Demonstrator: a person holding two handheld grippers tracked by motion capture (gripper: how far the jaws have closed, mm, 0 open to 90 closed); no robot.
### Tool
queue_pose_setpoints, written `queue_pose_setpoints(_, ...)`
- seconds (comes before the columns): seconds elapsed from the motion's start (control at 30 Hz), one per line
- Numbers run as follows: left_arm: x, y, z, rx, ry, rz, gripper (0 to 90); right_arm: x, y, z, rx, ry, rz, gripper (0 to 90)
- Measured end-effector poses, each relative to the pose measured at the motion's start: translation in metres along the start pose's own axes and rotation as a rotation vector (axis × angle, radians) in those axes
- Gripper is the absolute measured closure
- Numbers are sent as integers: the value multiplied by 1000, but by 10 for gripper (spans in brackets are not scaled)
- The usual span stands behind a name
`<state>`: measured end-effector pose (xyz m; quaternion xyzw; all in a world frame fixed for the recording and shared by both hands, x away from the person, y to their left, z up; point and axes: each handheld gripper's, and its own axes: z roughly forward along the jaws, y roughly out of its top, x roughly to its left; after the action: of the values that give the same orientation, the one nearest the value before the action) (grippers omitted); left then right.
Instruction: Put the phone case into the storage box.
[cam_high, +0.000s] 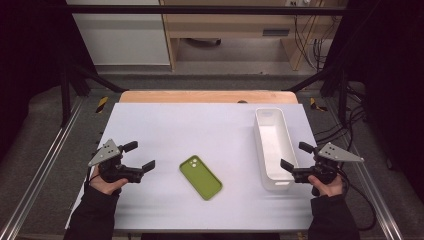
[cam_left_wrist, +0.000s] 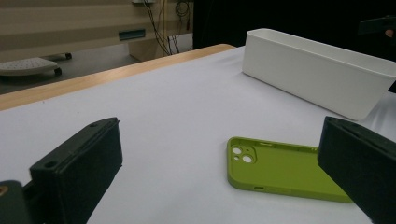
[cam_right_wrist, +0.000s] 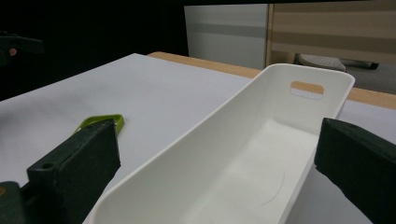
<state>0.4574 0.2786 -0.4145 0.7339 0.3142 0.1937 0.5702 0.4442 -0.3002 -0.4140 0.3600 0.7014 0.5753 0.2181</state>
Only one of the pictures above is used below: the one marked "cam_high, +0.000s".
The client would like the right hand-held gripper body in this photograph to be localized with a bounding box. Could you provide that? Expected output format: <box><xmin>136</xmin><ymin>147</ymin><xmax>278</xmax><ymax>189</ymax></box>
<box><xmin>292</xmin><ymin>142</ymin><xmax>365</xmax><ymax>197</ymax></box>

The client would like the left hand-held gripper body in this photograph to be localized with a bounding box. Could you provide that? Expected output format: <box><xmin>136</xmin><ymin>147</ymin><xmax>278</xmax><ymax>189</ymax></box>
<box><xmin>87</xmin><ymin>138</ymin><xmax>145</xmax><ymax>184</ymax></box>

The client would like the white plastic bin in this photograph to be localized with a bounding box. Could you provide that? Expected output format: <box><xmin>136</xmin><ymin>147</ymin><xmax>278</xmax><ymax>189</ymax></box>
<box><xmin>254</xmin><ymin>107</ymin><xmax>300</xmax><ymax>192</ymax></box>

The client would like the green phone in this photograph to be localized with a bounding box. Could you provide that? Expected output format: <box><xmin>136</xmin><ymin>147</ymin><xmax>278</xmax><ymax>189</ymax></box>
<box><xmin>178</xmin><ymin>154</ymin><xmax>223</xmax><ymax>201</ymax></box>

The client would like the person's left hand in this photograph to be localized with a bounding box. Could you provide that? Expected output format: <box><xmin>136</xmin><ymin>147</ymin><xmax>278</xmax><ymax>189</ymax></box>
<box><xmin>89</xmin><ymin>165</ymin><xmax>129</xmax><ymax>196</ymax></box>

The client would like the person's right hand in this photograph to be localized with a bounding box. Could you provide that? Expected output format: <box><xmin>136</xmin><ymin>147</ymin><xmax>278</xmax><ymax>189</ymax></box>
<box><xmin>307</xmin><ymin>173</ymin><xmax>344</xmax><ymax>198</ymax></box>

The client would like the yellow black striped tape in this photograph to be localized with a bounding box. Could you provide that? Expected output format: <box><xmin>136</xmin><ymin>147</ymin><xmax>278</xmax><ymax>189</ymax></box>
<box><xmin>309</xmin><ymin>97</ymin><xmax>329</xmax><ymax>113</ymax></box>
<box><xmin>95</xmin><ymin>96</ymin><xmax>110</xmax><ymax>114</ymax></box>

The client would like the white table board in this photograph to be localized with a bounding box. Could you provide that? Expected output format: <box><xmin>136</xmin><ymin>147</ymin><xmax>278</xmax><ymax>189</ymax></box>
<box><xmin>64</xmin><ymin>102</ymin><xmax>319</xmax><ymax>233</ymax></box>

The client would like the wooden table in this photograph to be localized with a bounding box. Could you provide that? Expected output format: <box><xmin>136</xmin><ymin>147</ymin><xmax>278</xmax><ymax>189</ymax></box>
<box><xmin>119</xmin><ymin>89</ymin><xmax>299</xmax><ymax>104</ymax></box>

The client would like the white cabinet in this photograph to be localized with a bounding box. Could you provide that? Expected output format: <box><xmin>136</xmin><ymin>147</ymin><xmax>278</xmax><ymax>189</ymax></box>
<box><xmin>66</xmin><ymin>0</ymin><xmax>171</xmax><ymax>66</ymax></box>

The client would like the grey desk label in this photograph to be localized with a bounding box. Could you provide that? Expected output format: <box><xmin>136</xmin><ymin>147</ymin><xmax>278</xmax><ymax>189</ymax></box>
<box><xmin>262</xmin><ymin>28</ymin><xmax>290</xmax><ymax>37</ymax></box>

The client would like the black object under desk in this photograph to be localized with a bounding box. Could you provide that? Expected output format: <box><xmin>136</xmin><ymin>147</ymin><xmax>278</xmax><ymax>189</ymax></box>
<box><xmin>184</xmin><ymin>37</ymin><xmax>223</xmax><ymax>47</ymax></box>

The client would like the wooden desk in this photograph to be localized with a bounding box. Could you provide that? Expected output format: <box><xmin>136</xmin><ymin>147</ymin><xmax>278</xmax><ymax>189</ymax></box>
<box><xmin>159</xmin><ymin>0</ymin><xmax>348</xmax><ymax>72</ymax></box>

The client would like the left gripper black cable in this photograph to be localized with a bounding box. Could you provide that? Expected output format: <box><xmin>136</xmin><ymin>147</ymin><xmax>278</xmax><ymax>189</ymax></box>
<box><xmin>84</xmin><ymin>165</ymin><xmax>101</xmax><ymax>188</ymax></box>

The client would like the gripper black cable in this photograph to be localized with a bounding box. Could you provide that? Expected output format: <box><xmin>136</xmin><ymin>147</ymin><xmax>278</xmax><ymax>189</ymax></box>
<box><xmin>338</xmin><ymin>168</ymin><xmax>378</xmax><ymax>232</ymax></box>
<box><xmin>84</xmin><ymin>165</ymin><xmax>101</xmax><ymax>188</ymax></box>

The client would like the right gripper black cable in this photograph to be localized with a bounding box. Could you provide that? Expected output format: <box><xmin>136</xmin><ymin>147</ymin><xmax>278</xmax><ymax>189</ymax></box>
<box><xmin>338</xmin><ymin>168</ymin><xmax>378</xmax><ymax>232</ymax></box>

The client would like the aluminium rail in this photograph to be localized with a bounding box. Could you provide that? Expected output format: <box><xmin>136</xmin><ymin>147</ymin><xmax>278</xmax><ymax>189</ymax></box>
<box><xmin>324</xmin><ymin>99</ymin><xmax>404</xmax><ymax>240</ymax></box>
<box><xmin>0</xmin><ymin>96</ymin><xmax>84</xmax><ymax>240</ymax></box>

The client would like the hanging black cable bundle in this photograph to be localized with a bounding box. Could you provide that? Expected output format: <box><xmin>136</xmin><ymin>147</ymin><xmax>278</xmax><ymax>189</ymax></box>
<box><xmin>293</xmin><ymin>14</ymin><xmax>334</xmax><ymax>71</ymax></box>

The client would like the black horizontal frame bar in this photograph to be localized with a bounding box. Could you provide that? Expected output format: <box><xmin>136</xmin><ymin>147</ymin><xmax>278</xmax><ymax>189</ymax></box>
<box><xmin>66</xmin><ymin>4</ymin><xmax>351</xmax><ymax>16</ymax></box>

